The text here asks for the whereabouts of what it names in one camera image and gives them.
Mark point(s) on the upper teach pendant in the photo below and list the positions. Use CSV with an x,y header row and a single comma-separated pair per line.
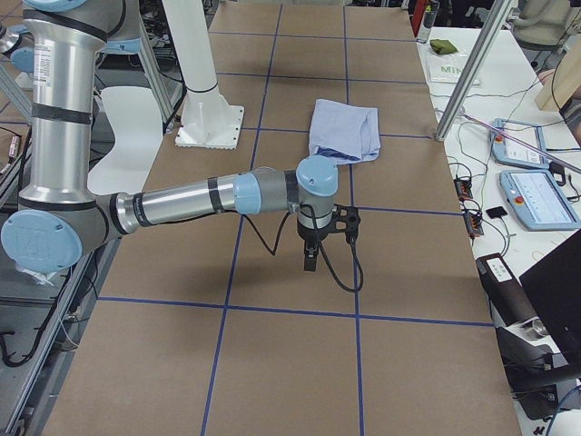
x,y
521,150

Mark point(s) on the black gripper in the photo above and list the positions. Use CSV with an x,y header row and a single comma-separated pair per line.
x,y
311,234

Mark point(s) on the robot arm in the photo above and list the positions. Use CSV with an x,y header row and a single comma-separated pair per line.
x,y
71,207

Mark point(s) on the white chair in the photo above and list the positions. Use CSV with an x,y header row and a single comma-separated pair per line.
x,y
136,120

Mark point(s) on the black laptop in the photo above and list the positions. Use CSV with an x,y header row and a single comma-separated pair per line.
x,y
552,285

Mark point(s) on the lower teach pendant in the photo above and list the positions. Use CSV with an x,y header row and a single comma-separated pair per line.
x,y
537,201

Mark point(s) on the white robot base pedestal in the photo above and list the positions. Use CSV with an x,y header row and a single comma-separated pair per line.
x,y
207,119

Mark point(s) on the white paper sheet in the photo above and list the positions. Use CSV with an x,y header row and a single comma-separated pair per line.
x,y
447,68

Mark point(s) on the blue striped button shirt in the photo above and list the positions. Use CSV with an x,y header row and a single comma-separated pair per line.
x,y
345,133

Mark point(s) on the green bean bag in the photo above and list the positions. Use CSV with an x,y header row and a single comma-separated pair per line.
x,y
442,47

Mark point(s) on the teach pendant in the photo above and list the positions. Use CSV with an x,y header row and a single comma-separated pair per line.
x,y
521,150
537,201

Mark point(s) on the orange black electronics board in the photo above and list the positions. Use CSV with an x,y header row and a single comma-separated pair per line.
x,y
463,189

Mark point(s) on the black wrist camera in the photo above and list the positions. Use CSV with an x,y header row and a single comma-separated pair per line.
x,y
346,220

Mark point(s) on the aluminium frame post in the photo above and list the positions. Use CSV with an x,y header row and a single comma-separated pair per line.
x,y
486,38

